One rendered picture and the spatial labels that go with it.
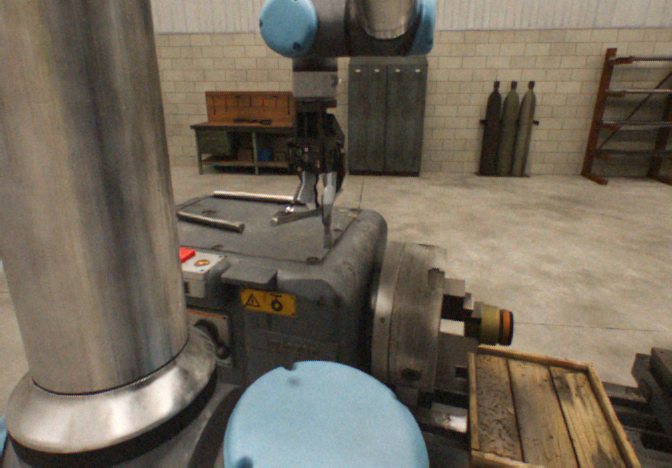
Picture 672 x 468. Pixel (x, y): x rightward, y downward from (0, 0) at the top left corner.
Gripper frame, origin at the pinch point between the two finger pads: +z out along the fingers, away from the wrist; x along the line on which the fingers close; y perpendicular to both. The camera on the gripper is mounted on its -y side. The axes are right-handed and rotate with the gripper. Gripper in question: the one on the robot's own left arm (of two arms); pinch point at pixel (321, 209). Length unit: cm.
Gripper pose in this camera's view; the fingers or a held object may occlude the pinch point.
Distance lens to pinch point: 74.0
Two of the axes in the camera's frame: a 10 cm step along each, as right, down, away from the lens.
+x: 9.6, 0.9, -2.7
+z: 0.0, 9.5, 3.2
